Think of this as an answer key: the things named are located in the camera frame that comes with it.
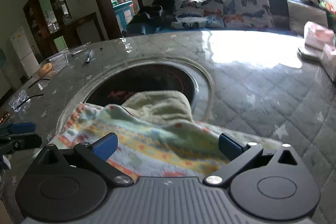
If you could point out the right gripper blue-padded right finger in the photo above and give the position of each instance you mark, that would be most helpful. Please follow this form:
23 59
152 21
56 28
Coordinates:
268 184

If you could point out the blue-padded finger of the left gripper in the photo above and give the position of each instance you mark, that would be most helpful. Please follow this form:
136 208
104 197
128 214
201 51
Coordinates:
17 128
17 142

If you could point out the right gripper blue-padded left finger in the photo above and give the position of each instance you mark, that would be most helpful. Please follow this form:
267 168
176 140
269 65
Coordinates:
66 185

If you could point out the patterned children's fleece jacket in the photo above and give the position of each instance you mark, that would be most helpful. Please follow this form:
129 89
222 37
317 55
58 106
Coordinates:
157 135

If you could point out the clear safety glasses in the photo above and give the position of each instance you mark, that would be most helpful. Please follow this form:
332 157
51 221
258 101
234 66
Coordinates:
24 97

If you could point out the bread roll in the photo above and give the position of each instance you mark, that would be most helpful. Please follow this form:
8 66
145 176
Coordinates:
46 68

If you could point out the white refrigerator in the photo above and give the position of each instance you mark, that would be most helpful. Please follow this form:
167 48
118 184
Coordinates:
24 52

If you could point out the clear plastic food tray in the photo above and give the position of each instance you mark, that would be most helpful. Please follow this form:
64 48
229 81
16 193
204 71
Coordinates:
60 60

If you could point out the grey quilted star table cover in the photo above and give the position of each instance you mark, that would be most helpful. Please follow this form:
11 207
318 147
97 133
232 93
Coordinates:
259 87

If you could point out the black marker pen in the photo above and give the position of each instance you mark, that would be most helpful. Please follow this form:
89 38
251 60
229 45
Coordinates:
89 57

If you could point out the black round table hotplate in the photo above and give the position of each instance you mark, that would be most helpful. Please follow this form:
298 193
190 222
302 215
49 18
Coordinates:
144 78

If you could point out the dark wooden shelf cabinet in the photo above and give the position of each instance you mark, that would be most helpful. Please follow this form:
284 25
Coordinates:
50 20

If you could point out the pink tissue box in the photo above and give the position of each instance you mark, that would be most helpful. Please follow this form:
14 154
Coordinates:
319 46

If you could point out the blue white cabinet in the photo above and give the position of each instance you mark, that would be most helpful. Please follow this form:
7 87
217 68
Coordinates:
124 14

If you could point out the grey white cushion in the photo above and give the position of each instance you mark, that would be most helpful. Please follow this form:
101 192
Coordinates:
300 14

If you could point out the butterfly print pillow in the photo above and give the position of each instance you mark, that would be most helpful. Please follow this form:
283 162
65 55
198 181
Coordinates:
231 14

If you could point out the black bag on sofa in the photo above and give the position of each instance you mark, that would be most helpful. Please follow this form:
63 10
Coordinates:
151 19

